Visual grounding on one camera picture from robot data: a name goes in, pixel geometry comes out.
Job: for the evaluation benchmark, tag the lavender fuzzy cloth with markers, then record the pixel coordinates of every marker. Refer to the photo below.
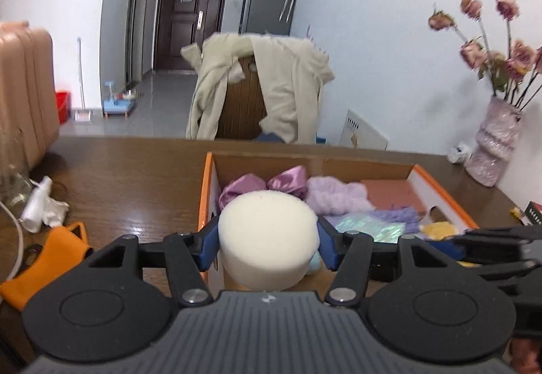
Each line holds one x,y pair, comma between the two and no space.
334,194

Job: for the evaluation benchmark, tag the blue seat cushion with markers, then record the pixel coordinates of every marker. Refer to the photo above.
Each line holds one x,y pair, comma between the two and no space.
269,137

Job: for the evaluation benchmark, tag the light blue soft ball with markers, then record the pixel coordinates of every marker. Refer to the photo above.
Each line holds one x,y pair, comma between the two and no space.
315,264

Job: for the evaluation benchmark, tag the red bucket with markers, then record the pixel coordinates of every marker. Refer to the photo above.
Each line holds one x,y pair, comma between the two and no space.
62,107

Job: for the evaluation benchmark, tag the dried pink flowers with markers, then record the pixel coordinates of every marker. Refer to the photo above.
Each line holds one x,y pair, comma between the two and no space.
495,60

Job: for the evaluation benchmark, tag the yellow sponge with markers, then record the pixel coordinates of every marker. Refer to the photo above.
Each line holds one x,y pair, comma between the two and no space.
440,230

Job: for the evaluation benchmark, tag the purple satin scrunchie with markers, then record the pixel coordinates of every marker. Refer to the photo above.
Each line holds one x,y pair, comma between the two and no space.
288,183

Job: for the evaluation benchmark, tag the white mop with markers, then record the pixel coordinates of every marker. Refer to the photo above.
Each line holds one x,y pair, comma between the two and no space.
81,77

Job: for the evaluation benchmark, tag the orange cloth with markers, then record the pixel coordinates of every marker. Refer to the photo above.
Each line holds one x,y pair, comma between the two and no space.
51,264

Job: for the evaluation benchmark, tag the iridescent cloth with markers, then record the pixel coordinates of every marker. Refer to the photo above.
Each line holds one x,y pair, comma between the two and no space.
368,228

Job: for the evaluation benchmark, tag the small yellow toy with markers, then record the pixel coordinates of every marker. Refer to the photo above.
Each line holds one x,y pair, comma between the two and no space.
516,213

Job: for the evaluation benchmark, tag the white board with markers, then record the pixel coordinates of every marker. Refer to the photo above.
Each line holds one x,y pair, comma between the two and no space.
364,132

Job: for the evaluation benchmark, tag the white spray bottle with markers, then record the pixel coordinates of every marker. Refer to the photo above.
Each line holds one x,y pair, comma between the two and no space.
36,204

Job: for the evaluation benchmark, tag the crumpled white tissue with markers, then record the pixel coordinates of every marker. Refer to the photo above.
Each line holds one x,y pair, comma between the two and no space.
57,211

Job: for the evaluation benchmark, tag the wooden chair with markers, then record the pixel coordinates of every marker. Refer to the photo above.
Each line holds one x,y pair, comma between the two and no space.
241,107

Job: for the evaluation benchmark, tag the orange-edged cardboard box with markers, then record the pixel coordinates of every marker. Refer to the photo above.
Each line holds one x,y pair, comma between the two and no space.
262,165

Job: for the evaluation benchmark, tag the purple knitted cloth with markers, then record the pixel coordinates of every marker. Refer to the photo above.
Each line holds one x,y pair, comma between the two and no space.
400,215

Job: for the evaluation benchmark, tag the beige coat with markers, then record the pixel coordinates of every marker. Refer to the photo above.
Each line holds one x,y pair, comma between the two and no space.
288,86

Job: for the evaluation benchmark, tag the grey side door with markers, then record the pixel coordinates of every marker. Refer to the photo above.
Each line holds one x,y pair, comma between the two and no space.
137,18

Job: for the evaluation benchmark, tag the clear drinking glass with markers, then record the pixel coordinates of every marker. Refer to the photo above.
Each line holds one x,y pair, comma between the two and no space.
12,179

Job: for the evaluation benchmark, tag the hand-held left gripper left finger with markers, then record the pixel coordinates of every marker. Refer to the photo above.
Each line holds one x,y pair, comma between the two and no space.
209,247

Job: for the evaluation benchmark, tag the small blue cart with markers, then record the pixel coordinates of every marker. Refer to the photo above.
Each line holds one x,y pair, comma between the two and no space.
118,105

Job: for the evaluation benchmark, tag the dark brown door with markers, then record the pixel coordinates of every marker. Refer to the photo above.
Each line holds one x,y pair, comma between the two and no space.
178,35

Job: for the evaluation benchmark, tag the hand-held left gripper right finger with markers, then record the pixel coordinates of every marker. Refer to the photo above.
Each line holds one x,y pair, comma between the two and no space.
328,247

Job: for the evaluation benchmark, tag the white round sponge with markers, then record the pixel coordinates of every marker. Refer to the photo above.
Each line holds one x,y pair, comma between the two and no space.
266,238

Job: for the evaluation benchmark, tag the pink suitcase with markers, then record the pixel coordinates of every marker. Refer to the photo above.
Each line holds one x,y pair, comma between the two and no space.
25,94

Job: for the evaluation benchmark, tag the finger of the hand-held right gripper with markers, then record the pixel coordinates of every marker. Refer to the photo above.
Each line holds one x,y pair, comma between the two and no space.
516,274
499,242

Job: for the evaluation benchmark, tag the pink textured vase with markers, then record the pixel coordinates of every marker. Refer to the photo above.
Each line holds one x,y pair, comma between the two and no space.
495,145

